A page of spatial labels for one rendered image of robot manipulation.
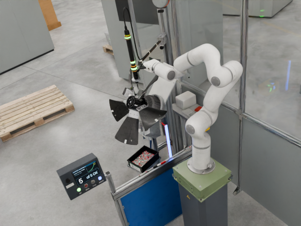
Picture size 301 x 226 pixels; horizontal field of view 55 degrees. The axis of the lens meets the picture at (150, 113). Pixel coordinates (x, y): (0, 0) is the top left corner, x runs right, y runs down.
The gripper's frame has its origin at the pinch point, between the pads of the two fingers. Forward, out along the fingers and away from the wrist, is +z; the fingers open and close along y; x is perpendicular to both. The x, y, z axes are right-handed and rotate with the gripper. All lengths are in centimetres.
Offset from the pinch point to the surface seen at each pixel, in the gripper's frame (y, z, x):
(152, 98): 15, 25, -49
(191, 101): 60, 29, -75
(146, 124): -9, -2, -50
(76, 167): -72, -21, -41
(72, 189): -79, -24, -53
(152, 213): -27, -18, -127
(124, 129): -18, 23, -64
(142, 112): -4.2, 11.5, -47.5
